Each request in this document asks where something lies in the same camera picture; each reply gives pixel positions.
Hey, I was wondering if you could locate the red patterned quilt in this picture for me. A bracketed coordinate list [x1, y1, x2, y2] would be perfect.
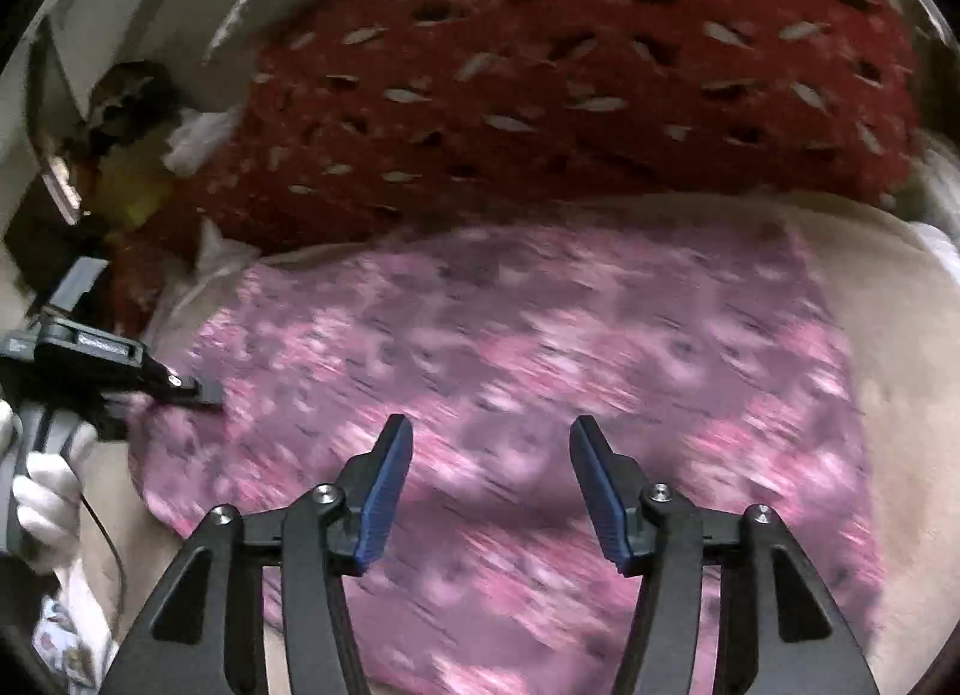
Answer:
[105, 0, 923, 336]

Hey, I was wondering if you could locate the yellow bag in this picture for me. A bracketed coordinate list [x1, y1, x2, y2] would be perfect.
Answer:
[101, 148, 177, 231]

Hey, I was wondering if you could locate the person's left hand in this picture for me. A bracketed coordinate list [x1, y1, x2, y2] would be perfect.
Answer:
[0, 399, 98, 565]

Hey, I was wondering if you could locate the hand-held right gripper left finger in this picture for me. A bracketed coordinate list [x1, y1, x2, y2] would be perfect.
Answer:
[97, 414, 415, 695]

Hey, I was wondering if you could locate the purple floral shirt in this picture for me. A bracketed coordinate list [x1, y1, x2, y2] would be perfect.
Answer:
[127, 226, 890, 695]

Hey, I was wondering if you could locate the beige fleece blanket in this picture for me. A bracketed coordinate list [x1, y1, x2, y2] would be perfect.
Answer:
[0, 189, 960, 695]

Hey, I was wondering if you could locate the pile of dark clothes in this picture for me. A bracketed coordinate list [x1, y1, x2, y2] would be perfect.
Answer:
[82, 58, 185, 149]

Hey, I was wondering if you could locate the white plastic bag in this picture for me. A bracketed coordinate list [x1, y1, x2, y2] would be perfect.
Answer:
[163, 106, 245, 175]

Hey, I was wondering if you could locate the white printed cloth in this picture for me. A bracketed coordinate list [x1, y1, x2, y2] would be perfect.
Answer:
[34, 586, 117, 695]

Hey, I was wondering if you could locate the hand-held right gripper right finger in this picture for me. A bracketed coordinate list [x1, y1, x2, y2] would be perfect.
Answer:
[568, 414, 882, 695]

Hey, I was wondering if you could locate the black cable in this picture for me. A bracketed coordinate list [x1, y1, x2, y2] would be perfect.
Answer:
[75, 489, 127, 658]

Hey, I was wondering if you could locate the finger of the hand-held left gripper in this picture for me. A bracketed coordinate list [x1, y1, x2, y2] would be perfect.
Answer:
[139, 354, 224, 407]

